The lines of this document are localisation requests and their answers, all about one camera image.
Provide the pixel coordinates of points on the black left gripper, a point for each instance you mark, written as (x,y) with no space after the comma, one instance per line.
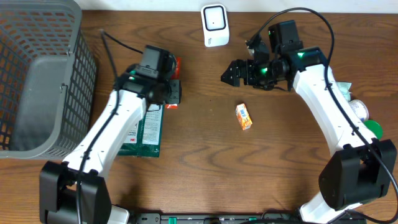
(178,100)

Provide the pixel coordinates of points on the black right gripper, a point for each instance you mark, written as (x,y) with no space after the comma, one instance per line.
(239,65)

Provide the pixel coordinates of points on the red narrow packet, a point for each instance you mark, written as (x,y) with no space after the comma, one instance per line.
(175,75)

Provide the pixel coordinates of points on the orange Kleenex tissue pack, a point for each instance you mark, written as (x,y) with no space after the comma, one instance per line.
(243,116)

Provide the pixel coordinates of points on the green white 3M glove package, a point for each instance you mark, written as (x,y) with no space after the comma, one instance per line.
(144,138)

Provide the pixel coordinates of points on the mint green wipes pack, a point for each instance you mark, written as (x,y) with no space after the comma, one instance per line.
(344,88)

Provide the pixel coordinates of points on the white blue cotton swab tub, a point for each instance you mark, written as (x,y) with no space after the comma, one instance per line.
(359,109)

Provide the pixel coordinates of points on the green lid jar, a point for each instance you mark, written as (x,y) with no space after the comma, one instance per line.
(375,127)

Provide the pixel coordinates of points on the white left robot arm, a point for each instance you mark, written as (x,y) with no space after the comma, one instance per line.
(75,191)

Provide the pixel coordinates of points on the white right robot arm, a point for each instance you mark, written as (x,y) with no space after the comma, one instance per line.
(360,168)

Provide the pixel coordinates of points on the grey plastic mesh basket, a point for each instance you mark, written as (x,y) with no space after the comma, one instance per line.
(48,77)

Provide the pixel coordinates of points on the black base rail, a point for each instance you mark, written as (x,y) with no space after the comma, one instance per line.
(158,218)

